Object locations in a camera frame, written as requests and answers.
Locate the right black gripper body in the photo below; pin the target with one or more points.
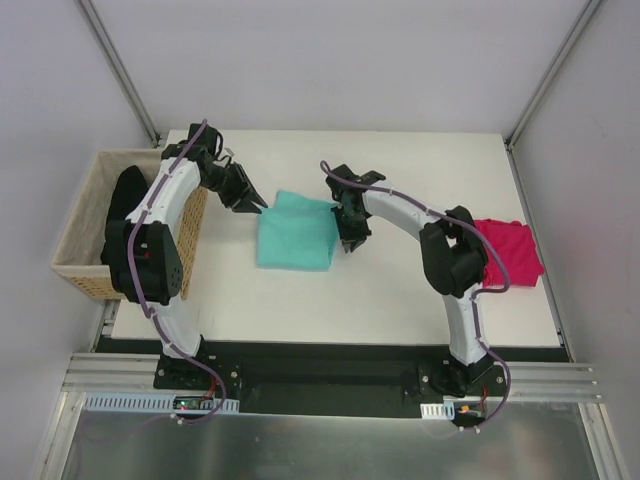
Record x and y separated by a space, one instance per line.
352 225

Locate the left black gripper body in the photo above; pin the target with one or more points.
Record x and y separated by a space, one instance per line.
235 186

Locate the teal t-shirt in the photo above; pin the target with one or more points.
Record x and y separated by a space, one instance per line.
296 233

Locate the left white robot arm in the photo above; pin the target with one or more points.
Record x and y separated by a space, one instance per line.
142 253

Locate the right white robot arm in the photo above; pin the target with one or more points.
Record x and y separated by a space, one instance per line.
454 260

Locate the black garment in basket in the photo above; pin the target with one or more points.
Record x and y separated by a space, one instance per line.
130 189

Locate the pink folded t-shirt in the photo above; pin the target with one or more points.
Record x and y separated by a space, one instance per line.
515 245

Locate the left aluminium corner post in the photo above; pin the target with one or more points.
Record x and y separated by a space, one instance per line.
114 61

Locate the aluminium corner post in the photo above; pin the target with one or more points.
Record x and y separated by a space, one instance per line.
114 61
569 43

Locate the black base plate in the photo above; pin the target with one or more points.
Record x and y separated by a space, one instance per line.
382 381

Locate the right white cable duct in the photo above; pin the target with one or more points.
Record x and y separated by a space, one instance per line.
438 411

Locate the white cable duct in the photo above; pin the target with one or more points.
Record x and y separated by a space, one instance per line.
158 404
438 411

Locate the aluminium rail frame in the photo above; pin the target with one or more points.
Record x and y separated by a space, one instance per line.
530 381

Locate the left white cable duct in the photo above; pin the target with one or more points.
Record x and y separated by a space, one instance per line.
158 404

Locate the right aluminium corner post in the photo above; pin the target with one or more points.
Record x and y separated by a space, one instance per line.
569 43

